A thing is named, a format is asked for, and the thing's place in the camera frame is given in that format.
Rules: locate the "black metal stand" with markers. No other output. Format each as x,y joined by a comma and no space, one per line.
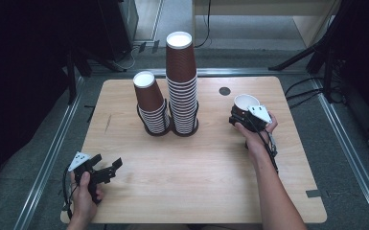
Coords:
72,76

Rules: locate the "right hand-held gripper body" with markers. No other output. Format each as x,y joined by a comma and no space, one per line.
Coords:
258,118

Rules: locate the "black tripod stand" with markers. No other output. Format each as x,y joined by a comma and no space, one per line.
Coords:
319,44

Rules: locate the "black cabinet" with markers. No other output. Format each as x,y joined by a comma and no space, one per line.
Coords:
118,25

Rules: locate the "round black table grommet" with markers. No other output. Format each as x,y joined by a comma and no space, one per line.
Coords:
224,91

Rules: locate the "person's left hand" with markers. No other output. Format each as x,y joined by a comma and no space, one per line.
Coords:
84,201

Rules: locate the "single white paper cup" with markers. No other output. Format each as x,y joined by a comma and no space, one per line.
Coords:
245,101

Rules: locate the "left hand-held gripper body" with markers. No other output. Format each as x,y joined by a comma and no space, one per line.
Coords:
92,175

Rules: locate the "tall stack of paper cups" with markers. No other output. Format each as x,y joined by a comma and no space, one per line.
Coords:
182,96

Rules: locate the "short stack of paper cups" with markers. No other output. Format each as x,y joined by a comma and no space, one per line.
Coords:
148,96

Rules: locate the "person's right hand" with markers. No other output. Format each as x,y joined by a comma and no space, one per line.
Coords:
257,137

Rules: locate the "dark curtain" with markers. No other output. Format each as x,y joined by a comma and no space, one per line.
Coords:
22,80

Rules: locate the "aluminium floor rail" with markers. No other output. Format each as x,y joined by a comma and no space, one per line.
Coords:
236,71
348,150
49,153

